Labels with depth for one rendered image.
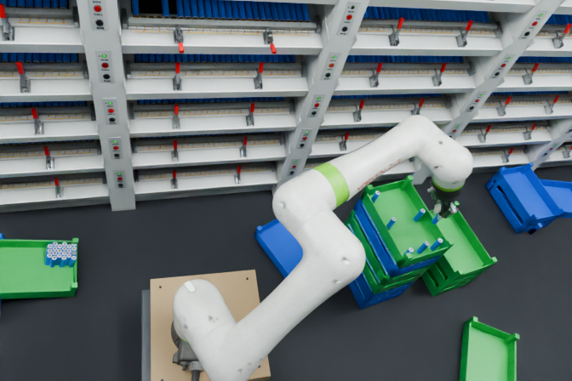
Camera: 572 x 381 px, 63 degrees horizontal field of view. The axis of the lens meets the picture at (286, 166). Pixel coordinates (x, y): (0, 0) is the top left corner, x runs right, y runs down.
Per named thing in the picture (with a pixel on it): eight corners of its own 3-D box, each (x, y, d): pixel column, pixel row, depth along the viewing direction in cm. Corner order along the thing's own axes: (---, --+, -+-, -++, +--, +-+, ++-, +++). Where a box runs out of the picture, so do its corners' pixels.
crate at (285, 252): (331, 268, 199) (336, 260, 193) (294, 292, 189) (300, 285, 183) (289, 216, 210) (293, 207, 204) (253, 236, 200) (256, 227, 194)
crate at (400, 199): (444, 253, 167) (455, 243, 160) (398, 269, 159) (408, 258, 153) (403, 186, 182) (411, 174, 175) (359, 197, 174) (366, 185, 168)
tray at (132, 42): (318, 54, 151) (329, 39, 142) (121, 53, 133) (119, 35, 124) (309, 1, 156) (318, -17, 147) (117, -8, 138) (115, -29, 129)
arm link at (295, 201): (290, 247, 114) (296, 224, 104) (260, 209, 120) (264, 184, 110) (346, 213, 122) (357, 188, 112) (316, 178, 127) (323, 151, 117)
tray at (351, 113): (446, 123, 201) (466, 110, 188) (316, 129, 183) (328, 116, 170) (436, 81, 206) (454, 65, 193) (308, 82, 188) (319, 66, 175)
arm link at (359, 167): (346, 210, 121) (353, 184, 112) (318, 180, 127) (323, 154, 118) (438, 151, 136) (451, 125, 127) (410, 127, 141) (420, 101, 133)
